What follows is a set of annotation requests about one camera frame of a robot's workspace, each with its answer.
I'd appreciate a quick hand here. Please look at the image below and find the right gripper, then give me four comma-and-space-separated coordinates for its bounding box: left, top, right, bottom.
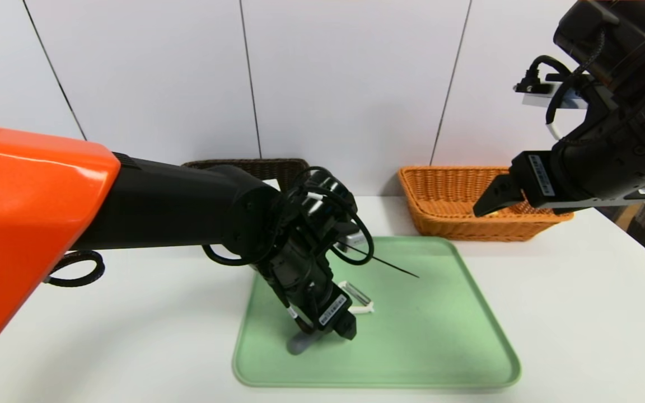
472, 136, 635, 217

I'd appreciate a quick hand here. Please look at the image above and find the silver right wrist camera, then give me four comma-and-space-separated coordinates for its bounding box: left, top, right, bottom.
521, 81, 586, 108

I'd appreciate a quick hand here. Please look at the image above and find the dark brown wicker basket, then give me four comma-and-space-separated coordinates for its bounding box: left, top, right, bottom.
183, 158, 310, 194

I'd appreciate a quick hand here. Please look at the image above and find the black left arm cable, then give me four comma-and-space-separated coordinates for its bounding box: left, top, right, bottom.
202, 166, 419, 279

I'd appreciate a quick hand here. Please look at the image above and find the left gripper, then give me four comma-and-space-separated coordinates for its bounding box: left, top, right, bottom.
298, 268, 357, 341

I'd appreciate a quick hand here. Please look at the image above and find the grey handled white peeler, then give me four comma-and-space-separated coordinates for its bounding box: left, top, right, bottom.
287, 282, 375, 355

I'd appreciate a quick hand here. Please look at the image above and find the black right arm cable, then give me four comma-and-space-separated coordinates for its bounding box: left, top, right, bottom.
514, 54, 597, 140

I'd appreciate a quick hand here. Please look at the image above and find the black corrugated cable loop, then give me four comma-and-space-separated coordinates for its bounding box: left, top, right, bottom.
45, 250, 105, 288

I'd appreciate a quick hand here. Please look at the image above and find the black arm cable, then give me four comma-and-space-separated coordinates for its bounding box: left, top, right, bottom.
202, 166, 419, 279
514, 54, 597, 140

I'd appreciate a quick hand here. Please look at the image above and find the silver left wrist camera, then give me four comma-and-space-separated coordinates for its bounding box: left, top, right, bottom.
336, 224, 366, 250

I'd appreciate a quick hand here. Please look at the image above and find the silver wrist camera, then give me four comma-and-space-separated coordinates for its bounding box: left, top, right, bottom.
521, 81, 586, 108
336, 224, 366, 250

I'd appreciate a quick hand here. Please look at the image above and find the orange wicker basket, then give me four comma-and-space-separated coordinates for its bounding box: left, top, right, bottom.
398, 166, 574, 242

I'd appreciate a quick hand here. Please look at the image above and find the light green plastic tray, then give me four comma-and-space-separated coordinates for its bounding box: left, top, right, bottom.
233, 236, 522, 388

